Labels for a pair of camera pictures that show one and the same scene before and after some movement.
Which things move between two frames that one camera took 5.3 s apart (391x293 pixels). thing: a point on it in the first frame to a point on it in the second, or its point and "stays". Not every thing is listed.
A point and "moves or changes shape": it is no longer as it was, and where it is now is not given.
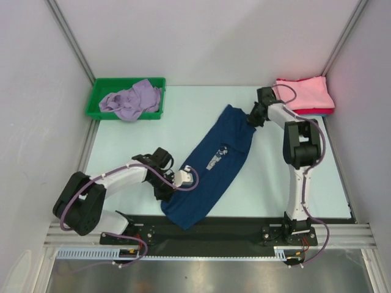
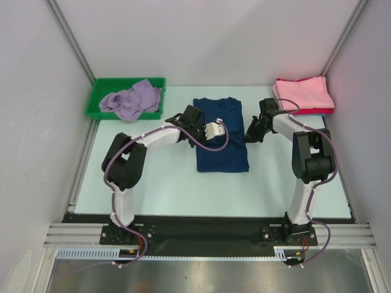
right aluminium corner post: x=346 y=33 stays
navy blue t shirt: x=214 y=157 moves or changes shape
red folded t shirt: x=313 y=110 stays
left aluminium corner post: x=60 y=20 stays
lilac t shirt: x=142 y=97 stays
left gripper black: x=162 y=195 to x=202 y=127
